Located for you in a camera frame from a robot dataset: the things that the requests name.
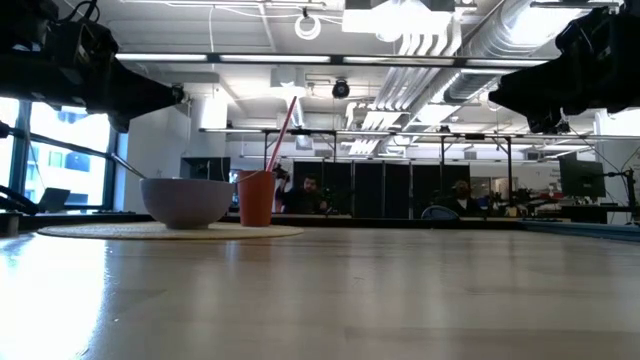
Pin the red plastic straw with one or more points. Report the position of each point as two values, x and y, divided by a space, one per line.
281 132

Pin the black partition panels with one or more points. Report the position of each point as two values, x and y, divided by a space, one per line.
380 190

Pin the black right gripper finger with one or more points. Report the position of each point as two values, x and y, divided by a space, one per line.
522 70
520 92

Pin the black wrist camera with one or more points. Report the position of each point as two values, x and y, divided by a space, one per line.
585 30
87 45

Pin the black computer monitor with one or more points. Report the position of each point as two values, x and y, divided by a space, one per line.
582 178

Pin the black overhead camera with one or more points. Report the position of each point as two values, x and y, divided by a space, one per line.
341 89

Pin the round woven beige placemat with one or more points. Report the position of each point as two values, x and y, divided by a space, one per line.
270 232

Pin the red ribbed cup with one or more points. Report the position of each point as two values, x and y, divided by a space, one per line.
256 200

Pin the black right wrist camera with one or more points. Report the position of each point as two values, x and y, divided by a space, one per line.
585 30

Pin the silver metal spoon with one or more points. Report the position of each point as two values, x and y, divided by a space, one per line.
129 166

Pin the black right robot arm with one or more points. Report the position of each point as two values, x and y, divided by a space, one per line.
620 55

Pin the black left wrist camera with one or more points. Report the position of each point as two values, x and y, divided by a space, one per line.
87 45

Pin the black aluminium rig frame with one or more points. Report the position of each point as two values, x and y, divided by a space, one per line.
330 59

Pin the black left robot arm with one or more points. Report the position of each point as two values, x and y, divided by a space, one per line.
25 60

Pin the blue office chair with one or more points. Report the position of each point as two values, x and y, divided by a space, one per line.
439 213

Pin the open laptop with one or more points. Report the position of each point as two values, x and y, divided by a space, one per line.
52 200

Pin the person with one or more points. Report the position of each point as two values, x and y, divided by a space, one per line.
305 197
462 200

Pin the lilac ceramic bowl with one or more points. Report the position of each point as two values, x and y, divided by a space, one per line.
185 205

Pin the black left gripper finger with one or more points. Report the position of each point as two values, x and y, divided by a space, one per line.
160 86
145 102

